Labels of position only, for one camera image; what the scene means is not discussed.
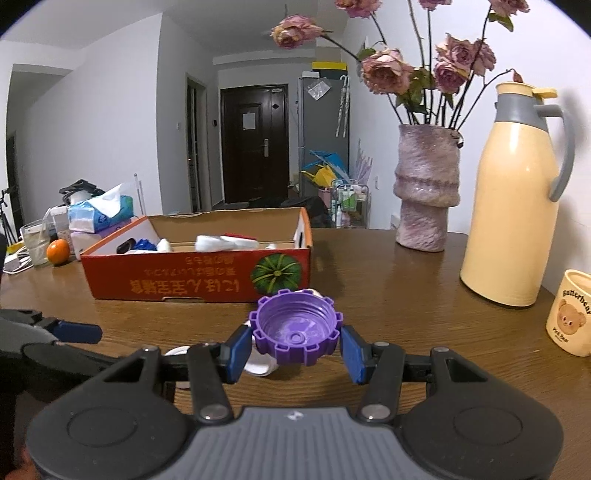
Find white charger with cable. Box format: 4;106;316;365
4;250;34;274

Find blue yellow bags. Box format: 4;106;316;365
300;150;345;188

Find dark brown door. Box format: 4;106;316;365
220;84;290;204

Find pink ceramic vase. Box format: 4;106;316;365
393;124;463;253

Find yellow black box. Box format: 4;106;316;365
312;61;348;79

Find white red lint brush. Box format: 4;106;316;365
219;234;260;250

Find black tripod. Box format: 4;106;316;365
0;186;17;246

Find orange fruit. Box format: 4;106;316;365
46;239;71;265

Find orange cardboard box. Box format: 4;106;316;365
81;207;314;304

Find cream thermos jug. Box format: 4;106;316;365
459;82;576;308

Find dried pink rose bouquet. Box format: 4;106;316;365
270;0;530;128

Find white plastic object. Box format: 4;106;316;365
163;288;324;377

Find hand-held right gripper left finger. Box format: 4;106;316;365
99;324;254;423

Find glass cup with drink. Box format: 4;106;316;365
19;219;52;268

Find hanging folded umbrellas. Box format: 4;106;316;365
335;76;351;138

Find grey refrigerator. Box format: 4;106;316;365
297;76;350;186

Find purple bottle cap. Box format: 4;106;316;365
249;289;345;367

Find storage cart with bottles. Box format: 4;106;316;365
331;182;370;230

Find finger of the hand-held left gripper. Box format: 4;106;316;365
28;315;103;345

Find blue tissue pack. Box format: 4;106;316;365
67;183;135;234

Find cream bear mug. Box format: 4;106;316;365
546;269;591;357

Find purple tissue pack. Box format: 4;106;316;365
69;229;108;256

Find black gadget pile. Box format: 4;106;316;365
59;179;105;204

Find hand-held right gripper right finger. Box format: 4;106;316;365
340;325;490;424

